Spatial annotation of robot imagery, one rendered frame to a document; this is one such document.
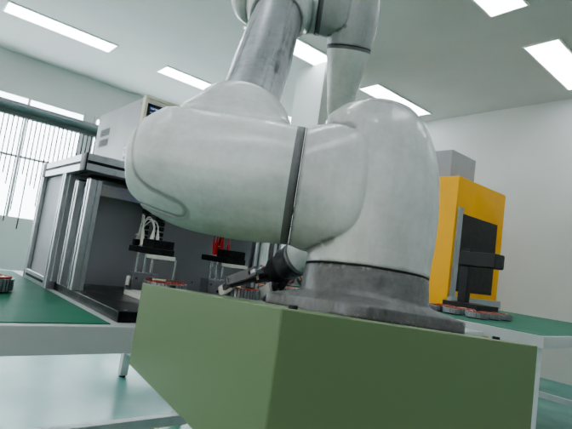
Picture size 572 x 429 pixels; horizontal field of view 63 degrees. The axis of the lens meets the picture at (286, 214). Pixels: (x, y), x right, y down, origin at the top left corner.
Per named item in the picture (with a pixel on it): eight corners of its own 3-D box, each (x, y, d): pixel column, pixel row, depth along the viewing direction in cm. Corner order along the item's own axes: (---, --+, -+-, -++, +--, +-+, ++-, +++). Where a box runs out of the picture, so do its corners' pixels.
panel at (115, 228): (246, 294, 168) (258, 214, 171) (50, 281, 126) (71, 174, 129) (244, 294, 169) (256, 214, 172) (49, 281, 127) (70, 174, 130)
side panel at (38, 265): (55, 289, 128) (77, 175, 131) (44, 288, 126) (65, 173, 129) (32, 277, 149) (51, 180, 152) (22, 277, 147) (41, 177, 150)
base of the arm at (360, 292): (489, 338, 57) (493, 292, 58) (356, 317, 45) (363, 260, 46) (381, 320, 72) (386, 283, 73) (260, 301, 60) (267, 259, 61)
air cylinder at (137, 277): (156, 294, 132) (159, 274, 132) (130, 292, 127) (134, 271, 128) (148, 291, 136) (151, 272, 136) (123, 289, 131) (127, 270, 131)
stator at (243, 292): (265, 303, 135) (267, 290, 136) (234, 301, 128) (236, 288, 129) (243, 297, 144) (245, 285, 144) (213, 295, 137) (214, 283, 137)
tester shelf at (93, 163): (286, 214, 160) (288, 202, 161) (84, 169, 117) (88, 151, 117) (218, 213, 194) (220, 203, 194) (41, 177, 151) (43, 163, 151)
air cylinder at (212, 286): (226, 298, 147) (229, 280, 148) (206, 296, 143) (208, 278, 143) (218, 295, 151) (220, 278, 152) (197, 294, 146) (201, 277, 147)
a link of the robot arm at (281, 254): (315, 274, 121) (300, 283, 124) (308, 243, 125) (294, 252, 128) (289, 271, 115) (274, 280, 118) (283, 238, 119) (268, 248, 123)
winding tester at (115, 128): (259, 196, 156) (267, 136, 158) (134, 165, 128) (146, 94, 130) (200, 197, 186) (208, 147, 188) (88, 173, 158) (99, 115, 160)
